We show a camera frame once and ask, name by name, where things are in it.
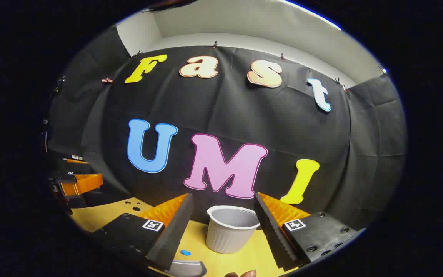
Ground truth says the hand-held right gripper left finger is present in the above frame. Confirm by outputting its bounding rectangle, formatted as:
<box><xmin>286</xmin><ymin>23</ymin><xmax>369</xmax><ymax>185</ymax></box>
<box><xmin>91</xmin><ymin>193</ymin><xmax>194</xmax><ymax>272</ymax></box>

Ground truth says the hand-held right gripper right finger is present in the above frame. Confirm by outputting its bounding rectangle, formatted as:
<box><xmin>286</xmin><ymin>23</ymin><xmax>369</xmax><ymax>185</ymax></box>
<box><xmin>253</xmin><ymin>192</ymin><xmax>364</xmax><ymax>270</ymax></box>

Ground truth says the grey dustpan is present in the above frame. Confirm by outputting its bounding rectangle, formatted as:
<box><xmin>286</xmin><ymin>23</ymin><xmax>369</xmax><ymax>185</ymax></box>
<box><xmin>170</xmin><ymin>260</ymin><xmax>207</xmax><ymax>277</ymax></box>

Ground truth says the white ribbed garbage bin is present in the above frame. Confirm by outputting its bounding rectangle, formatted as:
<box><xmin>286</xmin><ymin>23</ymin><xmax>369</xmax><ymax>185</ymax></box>
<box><xmin>206</xmin><ymin>205</ymin><xmax>261</xmax><ymax>254</ymax></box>

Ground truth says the wooden desktop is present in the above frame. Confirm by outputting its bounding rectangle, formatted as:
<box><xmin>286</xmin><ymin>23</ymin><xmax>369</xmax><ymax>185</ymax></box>
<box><xmin>70</xmin><ymin>197</ymin><xmax>310</xmax><ymax>277</ymax></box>

